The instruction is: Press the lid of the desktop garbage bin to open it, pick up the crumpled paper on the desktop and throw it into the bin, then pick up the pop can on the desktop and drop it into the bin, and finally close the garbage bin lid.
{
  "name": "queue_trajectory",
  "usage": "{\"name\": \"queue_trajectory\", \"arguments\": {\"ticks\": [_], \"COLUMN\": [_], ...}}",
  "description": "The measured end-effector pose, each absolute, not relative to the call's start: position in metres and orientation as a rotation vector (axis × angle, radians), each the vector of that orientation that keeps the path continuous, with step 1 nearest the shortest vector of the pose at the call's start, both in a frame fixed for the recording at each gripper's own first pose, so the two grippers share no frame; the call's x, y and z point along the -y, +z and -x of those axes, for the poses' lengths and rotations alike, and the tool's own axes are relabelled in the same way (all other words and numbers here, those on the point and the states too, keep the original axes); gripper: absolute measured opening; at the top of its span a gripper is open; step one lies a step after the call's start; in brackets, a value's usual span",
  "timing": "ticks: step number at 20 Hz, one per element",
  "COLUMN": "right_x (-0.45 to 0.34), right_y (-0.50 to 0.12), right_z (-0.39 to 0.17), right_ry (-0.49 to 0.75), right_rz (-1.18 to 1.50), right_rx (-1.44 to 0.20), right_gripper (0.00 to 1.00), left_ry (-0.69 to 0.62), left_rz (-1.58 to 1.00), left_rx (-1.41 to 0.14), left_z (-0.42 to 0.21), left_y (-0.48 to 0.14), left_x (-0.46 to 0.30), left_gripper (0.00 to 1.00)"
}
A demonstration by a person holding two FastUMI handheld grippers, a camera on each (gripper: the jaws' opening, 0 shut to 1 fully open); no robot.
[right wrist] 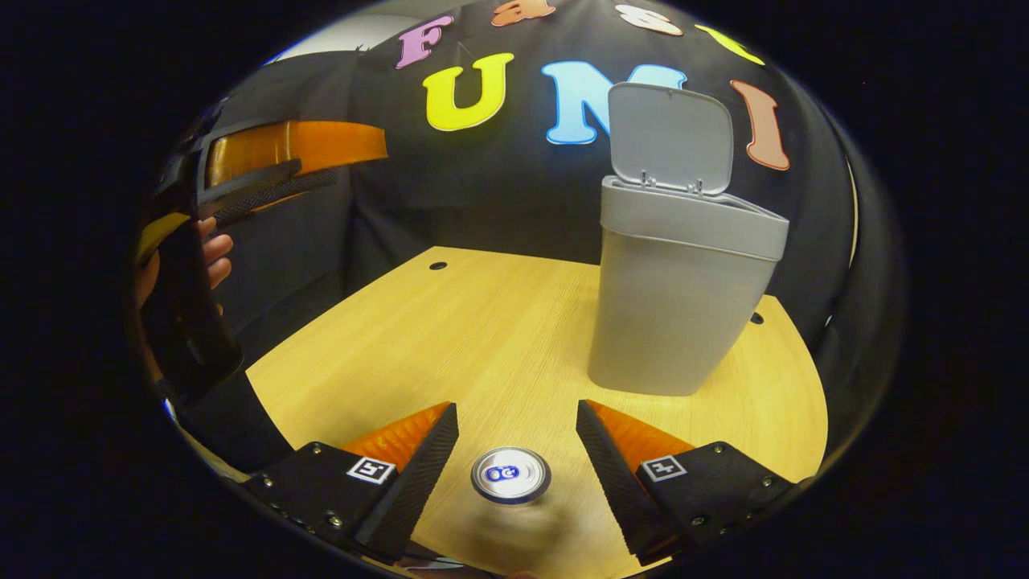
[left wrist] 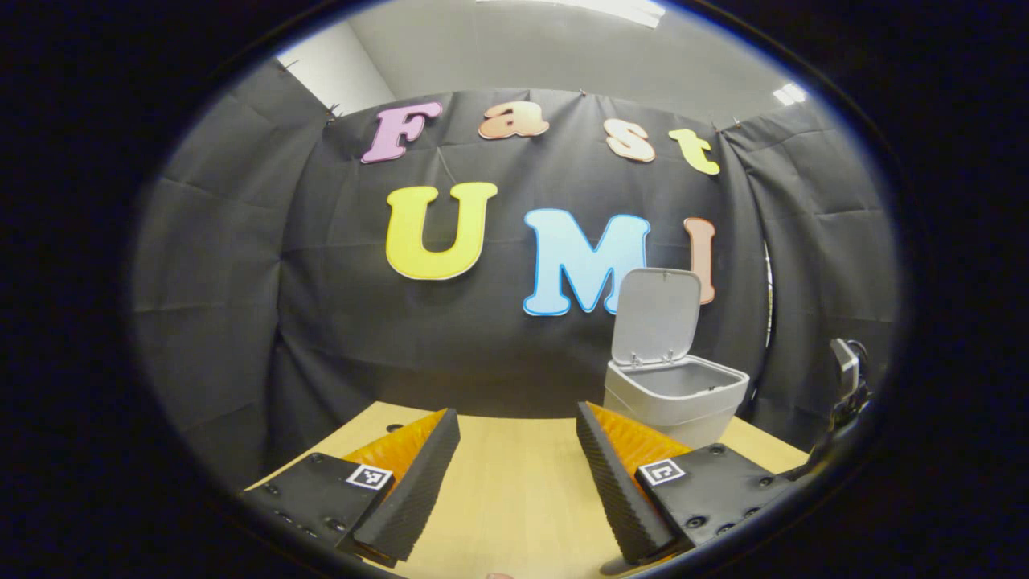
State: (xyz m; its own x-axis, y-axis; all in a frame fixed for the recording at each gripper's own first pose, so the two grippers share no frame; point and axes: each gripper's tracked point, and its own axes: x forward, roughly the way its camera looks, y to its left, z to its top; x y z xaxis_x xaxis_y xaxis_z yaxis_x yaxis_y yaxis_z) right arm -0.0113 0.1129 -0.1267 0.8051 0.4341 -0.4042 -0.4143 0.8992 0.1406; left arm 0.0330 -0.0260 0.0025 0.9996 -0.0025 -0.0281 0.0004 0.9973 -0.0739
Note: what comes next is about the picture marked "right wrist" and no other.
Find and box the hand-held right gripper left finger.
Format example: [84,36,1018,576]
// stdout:
[241,401,460,564]

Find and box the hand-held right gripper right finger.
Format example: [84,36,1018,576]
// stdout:
[576,400,805,566]

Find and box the silver pop can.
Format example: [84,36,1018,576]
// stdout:
[470,446,552,506]

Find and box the white desktop garbage bin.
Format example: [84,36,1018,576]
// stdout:
[587,82,790,397]

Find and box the wooden desktop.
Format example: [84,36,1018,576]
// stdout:
[173,246,829,579]

